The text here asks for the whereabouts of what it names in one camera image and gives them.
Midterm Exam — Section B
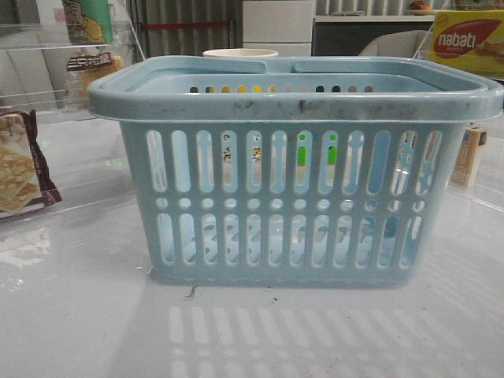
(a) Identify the packaged bread brown label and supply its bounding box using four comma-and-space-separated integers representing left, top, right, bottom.
64, 51, 125, 111

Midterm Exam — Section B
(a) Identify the light blue plastic basket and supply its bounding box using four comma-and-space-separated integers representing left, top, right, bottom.
87, 56, 503, 287

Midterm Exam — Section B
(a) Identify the green bottle behind basket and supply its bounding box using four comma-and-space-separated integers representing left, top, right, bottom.
296, 134, 338, 166

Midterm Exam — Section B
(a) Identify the beige paper cup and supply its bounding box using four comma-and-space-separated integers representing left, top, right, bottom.
202, 48, 279, 58

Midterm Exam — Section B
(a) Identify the white cabinet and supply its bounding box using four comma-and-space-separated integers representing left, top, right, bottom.
243, 1, 316, 57

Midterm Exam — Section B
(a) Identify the brown cracker snack bag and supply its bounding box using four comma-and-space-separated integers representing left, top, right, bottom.
1, 110, 62, 219

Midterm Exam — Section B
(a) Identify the small beige biscuit box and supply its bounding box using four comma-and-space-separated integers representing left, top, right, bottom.
450, 126, 487, 187

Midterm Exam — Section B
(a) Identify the green cartoon snack bag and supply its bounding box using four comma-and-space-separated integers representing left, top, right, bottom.
62, 0, 113, 45

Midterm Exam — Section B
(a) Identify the clear acrylic shelf left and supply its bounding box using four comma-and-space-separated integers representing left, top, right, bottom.
1, 20, 144, 124

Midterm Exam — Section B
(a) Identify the yellow nabati wafer box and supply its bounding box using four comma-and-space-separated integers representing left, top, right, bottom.
425, 9, 503, 79

